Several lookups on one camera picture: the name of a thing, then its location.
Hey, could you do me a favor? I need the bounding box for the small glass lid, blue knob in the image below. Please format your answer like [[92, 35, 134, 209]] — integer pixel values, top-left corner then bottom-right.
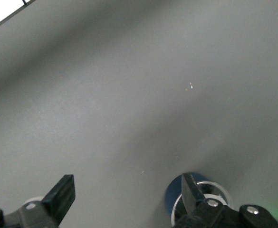
[[171, 180, 232, 228]]

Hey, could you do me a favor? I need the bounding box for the dark blue saucepan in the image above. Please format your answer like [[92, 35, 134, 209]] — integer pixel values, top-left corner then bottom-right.
[[164, 172, 233, 228]]

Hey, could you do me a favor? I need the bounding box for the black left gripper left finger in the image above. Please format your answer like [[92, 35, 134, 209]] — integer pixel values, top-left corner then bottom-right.
[[0, 174, 76, 228]]

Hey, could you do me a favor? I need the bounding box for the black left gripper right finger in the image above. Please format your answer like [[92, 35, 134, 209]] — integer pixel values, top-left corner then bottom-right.
[[174, 173, 278, 228]]

